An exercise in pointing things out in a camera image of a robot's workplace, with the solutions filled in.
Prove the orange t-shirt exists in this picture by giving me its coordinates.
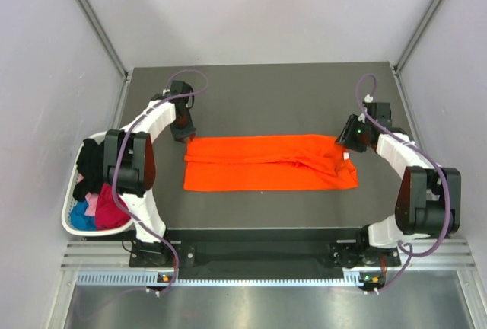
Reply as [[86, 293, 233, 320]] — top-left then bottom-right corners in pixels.
[[183, 134, 359, 192]]

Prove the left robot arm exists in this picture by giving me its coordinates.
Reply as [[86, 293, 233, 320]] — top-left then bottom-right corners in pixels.
[[103, 80, 196, 267]]

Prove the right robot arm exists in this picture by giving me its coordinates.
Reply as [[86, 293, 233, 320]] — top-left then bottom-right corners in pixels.
[[336, 101, 461, 265]]

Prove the black garment in basket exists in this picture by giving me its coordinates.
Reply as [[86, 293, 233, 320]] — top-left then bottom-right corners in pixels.
[[73, 139, 104, 202]]

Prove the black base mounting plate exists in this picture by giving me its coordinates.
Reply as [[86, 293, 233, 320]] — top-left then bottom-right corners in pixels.
[[129, 228, 404, 269]]

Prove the blue garment in basket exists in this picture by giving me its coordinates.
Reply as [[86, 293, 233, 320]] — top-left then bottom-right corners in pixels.
[[70, 200, 97, 231]]

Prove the white laundry basket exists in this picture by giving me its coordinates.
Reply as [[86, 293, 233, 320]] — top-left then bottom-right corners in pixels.
[[61, 129, 155, 237]]

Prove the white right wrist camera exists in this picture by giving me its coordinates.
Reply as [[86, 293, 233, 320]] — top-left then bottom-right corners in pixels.
[[364, 94, 374, 103]]

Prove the slotted grey cable duct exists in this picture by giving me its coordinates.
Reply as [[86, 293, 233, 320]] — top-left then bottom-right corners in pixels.
[[75, 270, 385, 287]]

